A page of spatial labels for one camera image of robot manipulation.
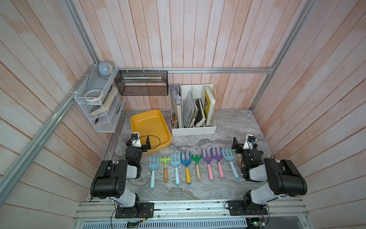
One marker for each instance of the green rake wooden handle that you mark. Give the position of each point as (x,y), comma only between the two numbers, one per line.
(165,160)
(240,160)

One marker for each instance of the yellow storage tray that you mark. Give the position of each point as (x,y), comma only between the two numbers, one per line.
(152,123)

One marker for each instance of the black mesh basket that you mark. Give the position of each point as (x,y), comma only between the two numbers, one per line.
(142,83)

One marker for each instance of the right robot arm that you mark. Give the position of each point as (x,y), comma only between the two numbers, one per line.
(281,177)

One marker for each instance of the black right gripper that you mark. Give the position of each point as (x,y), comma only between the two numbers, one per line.
(236,145)

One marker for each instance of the purple rake pink handle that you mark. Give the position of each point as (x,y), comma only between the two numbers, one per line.
(219,156)
(208,157)

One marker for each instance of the dark green rake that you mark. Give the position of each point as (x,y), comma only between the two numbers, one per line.
(196,159)

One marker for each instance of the white wire shelf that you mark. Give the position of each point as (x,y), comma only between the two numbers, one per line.
(104,122)

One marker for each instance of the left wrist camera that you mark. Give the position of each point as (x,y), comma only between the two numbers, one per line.
(135,140)

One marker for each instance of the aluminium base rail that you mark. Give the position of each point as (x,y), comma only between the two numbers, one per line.
(102,210)

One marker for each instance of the white file organizer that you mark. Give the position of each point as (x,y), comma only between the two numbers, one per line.
(187,105)

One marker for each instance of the books on wire shelf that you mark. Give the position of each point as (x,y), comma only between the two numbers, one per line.
(107,102)

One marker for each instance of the tape roll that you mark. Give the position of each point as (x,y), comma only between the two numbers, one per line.
(92,95)

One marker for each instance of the coloured pencils bundle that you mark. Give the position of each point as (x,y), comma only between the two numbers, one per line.
(174,123)

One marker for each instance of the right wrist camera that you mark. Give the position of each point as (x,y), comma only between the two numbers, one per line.
(250,141)

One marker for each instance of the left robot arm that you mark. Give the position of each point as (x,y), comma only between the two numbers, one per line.
(110,181)

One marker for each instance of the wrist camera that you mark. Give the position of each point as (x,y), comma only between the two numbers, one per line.
(135,140)
(250,141)

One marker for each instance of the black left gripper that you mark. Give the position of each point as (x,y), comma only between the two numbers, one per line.
(147,143)

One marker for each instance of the blue fork yellow handle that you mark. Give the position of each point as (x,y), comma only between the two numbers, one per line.
(186,160)

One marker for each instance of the yellow book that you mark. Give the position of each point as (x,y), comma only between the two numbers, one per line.
(209,103)

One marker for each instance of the light blue hand fork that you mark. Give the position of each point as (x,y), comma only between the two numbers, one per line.
(153,165)

